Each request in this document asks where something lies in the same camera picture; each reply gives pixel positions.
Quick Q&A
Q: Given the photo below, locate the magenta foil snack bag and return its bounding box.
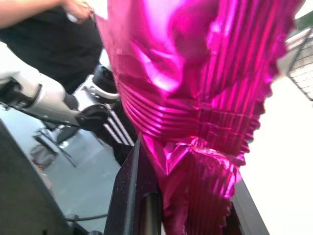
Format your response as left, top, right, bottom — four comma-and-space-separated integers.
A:
94, 0, 304, 235

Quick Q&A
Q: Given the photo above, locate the finger of the ribbed black left gripper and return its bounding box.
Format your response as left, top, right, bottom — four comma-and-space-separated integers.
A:
102, 109, 135, 148

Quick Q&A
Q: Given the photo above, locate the black wire basket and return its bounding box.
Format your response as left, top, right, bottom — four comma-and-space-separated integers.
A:
285, 26, 313, 101

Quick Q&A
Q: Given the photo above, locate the black curved housing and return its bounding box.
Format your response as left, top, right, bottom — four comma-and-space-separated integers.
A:
0, 119, 73, 235

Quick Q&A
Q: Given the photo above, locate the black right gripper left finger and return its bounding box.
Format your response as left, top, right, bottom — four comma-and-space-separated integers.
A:
104, 137, 162, 235

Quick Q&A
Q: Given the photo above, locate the dark metal chair frame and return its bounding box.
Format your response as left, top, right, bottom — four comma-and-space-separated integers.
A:
30, 126, 79, 168

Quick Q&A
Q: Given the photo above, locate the person's bare hand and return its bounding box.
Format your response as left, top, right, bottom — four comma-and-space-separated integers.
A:
62, 0, 95, 24

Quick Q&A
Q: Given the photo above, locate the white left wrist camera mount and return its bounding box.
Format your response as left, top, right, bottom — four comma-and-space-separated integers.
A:
72, 64, 121, 111

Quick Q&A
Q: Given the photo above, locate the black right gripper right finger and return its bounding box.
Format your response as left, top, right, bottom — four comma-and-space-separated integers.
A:
231, 180, 269, 235

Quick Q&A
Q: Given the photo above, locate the person in black shirt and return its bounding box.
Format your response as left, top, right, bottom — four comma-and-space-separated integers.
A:
0, 6, 103, 94

